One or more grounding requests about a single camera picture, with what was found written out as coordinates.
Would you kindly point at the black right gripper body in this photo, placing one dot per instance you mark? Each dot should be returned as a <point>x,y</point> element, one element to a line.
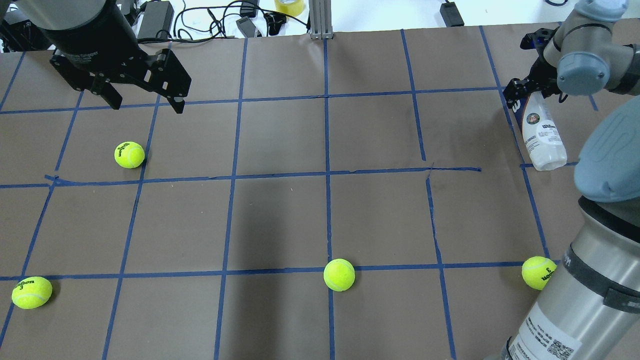
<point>545,79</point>

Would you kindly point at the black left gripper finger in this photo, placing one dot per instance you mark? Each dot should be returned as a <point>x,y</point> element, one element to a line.
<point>177,103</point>
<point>109,94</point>

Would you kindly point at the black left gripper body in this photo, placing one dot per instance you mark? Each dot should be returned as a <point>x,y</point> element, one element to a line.
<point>86,36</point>

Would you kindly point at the clear tennis ball can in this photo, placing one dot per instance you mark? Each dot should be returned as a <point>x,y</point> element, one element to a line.
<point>540,134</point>

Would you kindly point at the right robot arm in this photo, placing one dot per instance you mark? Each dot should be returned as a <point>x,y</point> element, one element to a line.
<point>592,299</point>

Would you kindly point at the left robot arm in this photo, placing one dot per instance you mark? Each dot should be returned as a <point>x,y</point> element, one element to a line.
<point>95,48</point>

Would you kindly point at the Wilson tennis ball near table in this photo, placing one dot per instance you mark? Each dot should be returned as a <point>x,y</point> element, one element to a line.
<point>129,155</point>

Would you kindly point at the far Head tennis ball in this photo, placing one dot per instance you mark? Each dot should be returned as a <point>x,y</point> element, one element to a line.
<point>536,271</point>

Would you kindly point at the Wilson tennis ball near base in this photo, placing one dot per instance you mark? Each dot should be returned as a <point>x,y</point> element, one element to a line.
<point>32,292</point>

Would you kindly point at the middle yellow tennis ball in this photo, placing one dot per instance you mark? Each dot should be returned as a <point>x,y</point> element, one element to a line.
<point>339,275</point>

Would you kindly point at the black power adapter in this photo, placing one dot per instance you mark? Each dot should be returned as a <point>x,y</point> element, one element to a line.
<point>157,17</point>

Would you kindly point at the yellow tape roll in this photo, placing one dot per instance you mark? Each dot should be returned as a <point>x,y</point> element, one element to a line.
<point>291,8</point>

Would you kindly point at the aluminium frame post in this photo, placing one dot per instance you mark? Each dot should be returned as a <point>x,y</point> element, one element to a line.
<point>320,17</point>

